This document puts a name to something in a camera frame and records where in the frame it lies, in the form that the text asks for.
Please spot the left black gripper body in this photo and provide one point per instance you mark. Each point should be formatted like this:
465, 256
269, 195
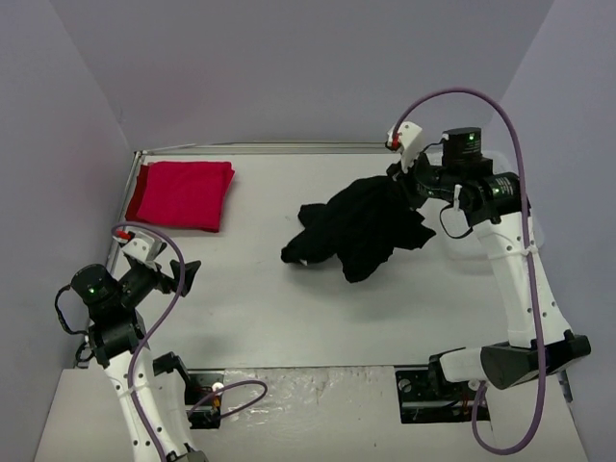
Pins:
172, 277

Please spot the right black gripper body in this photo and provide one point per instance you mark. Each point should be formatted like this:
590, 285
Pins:
414, 180

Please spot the black t shirt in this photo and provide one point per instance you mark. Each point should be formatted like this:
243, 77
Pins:
361, 225

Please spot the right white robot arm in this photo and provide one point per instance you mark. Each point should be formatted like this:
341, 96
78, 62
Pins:
539, 339

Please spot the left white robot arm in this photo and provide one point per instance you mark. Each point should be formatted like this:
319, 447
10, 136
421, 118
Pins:
150, 390

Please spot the folded red t shirt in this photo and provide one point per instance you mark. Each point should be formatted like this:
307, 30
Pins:
186, 195

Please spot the white plastic basket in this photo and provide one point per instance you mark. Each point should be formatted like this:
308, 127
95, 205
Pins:
469, 249

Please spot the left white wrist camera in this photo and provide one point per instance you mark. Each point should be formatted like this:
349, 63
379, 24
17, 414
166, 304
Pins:
143, 248

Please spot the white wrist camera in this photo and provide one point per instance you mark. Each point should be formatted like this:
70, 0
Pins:
407, 141
143, 248

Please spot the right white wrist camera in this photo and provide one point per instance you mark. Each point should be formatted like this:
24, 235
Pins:
407, 141

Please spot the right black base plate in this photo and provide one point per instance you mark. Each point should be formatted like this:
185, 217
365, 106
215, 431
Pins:
419, 402

